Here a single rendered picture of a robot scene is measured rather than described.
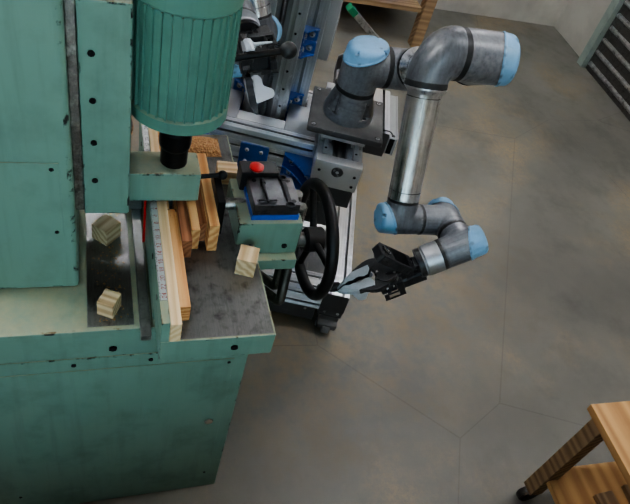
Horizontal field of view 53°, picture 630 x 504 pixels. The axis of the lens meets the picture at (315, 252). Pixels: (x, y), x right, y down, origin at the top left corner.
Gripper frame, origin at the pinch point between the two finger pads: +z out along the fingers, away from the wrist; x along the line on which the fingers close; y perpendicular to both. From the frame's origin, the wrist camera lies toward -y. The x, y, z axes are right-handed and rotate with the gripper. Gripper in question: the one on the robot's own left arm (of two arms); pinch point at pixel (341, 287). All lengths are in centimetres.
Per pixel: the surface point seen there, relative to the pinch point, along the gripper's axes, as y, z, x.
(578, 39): 199, -212, 276
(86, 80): -71, 23, 3
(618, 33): 174, -219, 238
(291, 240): -21.8, 5.6, 0.2
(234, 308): -28.4, 18.7, -16.2
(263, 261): -21.1, 12.6, -1.7
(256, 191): -33.7, 8.0, 5.5
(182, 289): -36.7, 25.2, -14.2
